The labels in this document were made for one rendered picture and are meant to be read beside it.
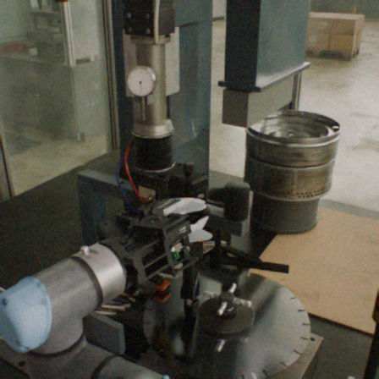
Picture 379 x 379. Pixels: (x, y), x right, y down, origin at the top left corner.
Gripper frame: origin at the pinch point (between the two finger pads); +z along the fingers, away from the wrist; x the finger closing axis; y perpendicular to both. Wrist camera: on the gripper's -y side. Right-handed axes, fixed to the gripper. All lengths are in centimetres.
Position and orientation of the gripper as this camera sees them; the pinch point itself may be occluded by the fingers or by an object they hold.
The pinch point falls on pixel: (196, 211)
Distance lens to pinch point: 78.9
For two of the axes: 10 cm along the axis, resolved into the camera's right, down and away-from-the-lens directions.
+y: 7.2, 0.5, -7.0
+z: 6.7, -3.4, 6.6
